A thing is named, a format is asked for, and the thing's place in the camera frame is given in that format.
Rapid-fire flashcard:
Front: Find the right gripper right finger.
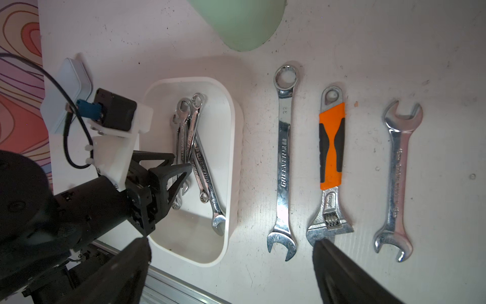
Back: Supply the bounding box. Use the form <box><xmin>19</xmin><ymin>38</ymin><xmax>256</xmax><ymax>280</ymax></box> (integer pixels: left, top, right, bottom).
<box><xmin>313</xmin><ymin>239</ymin><xmax>401</xmax><ymax>303</ymax></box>

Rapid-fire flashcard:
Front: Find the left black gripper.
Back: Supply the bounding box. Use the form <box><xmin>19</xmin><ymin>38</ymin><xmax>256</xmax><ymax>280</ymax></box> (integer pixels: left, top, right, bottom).
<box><xmin>125</xmin><ymin>151</ymin><xmax>192</xmax><ymax>236</ymax></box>

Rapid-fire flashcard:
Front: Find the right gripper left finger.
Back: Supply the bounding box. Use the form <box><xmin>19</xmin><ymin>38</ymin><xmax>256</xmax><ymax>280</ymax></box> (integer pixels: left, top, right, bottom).
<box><xmin>58</xmin><ymin>238</ymin><xmax>151</xmax><ymax>303</ymax></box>

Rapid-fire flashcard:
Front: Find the white plastic storage box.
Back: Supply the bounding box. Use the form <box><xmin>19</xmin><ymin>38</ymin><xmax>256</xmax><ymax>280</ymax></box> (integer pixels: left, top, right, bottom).
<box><xmin>140</xmin><ymin>77</ymin><xmax>243</xmax><ymax>267</ymax></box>

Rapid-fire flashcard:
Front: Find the orange handle adjustable wrench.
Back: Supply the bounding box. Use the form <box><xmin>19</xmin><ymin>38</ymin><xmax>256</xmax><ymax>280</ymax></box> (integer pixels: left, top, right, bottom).
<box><xmin>306</xmin><ymin>86</ymin><xmax>354</xmax><ymax>246</ymax></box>

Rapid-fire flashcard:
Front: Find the silver double open-end wrench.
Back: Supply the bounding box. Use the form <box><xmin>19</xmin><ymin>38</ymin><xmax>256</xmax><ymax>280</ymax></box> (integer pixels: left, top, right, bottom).
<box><xmin>373</xmin><ymin>100</ymin><xmax>423</xmax><ymax>262</ymax></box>

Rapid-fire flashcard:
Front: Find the large silver combination wrench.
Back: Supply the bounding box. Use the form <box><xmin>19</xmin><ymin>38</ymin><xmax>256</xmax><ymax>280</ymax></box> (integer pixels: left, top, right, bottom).
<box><xmin>267</xmin><ymin>65</ymin><xmax>299</xmax><ymax>262</ymax></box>

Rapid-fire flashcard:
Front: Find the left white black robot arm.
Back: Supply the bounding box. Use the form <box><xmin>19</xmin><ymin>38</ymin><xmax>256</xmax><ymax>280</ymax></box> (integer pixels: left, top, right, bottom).
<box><xmin>1</xmin><ymin>151</ymin><xmax>192</xmax><ymax>298</ymax></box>

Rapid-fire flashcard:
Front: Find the thin silver wrench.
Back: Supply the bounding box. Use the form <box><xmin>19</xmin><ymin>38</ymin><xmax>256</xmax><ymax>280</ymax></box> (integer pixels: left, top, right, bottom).
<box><xmin>191</xmin><ymin>143</ymin><xmax>209</xmax><ymax>203</ymax></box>

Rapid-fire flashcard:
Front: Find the translucent box lid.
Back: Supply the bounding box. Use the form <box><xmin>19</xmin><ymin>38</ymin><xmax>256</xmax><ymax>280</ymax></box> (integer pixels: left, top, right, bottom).
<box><xmin>39</xmin><ymin>58</ymin><xmax>94</xmax><ymax>134</ymax></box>

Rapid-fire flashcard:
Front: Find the green cup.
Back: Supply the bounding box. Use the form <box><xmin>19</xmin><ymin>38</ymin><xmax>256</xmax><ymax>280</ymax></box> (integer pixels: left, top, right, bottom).
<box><xmin>189</xmin><ymin>0</ymin><xmax>287</xmax><ymax>51</ymax></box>

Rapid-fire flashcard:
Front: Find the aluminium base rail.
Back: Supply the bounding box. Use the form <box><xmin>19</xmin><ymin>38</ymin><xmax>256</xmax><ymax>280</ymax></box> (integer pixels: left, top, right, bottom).
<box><xmin>87</xmin><ymin>239</ymin><xmax>232</xmax><ymax>304</ymax></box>

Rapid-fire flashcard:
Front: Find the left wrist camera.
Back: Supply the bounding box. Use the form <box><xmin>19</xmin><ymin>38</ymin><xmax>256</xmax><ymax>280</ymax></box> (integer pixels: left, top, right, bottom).
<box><xmin>75</xmin><ymin>88</ymin><xmax>154</xmax><ymax>191</ymax></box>

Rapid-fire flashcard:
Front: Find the small silver ring wrench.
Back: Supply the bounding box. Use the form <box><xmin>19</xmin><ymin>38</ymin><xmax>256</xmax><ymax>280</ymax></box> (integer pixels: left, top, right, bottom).
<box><xmin>172</xmin><ymin>98</ymin><xmax>191</xmax><ymax>210</ymax></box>

